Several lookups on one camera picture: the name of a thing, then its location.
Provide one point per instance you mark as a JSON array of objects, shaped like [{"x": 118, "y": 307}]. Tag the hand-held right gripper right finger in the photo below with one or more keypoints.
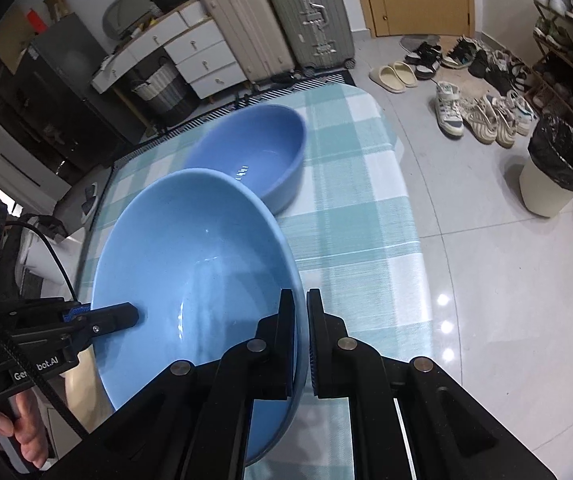
[{"x": 319, "y": 355}]

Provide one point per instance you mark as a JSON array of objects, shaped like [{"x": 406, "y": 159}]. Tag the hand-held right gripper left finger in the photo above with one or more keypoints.
[{"x": 279, "y": 355}]

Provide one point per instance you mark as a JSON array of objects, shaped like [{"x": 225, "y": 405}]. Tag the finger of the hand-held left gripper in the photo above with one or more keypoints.
[{"x": 106, "y": 321}]

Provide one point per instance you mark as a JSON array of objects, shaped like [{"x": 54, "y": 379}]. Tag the beige round plate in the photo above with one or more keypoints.
[{"x": 84, "y": 385}]

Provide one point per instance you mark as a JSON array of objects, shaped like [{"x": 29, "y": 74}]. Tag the light blue bowl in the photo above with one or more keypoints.
[{"x": 191, "y": 270}]

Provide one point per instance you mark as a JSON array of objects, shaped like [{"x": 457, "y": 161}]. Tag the person's left hand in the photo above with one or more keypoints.
[{"x": 24, "y": 427}]

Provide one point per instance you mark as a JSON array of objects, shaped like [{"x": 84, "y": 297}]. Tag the teal checked tablecloth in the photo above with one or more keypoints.
[{"x": 356, "y": 210}]

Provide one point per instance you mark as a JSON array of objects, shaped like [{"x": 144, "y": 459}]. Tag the dark wardrobe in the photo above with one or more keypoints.
[{"x": 11, "y": 130}]

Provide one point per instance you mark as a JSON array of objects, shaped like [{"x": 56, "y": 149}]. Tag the grey white laundry basket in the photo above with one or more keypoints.
[{"x": 161, "y": 90}]

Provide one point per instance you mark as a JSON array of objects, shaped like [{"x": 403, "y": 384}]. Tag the black cabinet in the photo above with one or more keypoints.
[{"x": 66, "y": 75}]

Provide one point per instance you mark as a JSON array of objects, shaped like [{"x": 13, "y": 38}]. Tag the white drawer desk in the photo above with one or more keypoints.
[{"x": 201, "y": 55}]

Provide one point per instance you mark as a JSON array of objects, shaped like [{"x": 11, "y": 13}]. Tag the beige slipper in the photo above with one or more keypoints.
[
  {"x": 407, "y": 72},
  {"x": 386, "y": 80}
]

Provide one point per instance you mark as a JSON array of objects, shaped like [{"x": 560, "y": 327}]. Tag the scattered loose sneakers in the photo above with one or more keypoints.
[{"x": 481, "y": 115}]

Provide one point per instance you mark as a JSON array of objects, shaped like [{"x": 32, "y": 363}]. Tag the white bin with black bag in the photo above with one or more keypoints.
[{"x": 551, "y": 180}]

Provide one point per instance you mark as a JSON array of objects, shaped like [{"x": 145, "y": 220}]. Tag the beige cardboard sheet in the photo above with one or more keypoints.
[{"x": 9, "y": 42}]

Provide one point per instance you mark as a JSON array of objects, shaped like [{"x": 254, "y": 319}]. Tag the red box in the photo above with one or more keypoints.
[{"x": 35, "y": 20}]

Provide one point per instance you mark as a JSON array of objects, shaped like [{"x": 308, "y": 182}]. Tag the beige suitcase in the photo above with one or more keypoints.
[{"x": 246, "y": 25}]

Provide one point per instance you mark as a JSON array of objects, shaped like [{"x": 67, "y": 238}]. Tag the grey door mat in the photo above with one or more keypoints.
[{"x": 419, "y": 41}]

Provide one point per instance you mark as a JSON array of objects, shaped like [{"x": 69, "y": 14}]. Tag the silver suitcase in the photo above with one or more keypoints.
[{"x": 311, "y": 15}]

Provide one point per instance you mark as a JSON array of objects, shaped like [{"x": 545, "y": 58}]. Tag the grey rounded frame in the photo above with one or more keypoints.
[{"x": 126, "y": 10}]

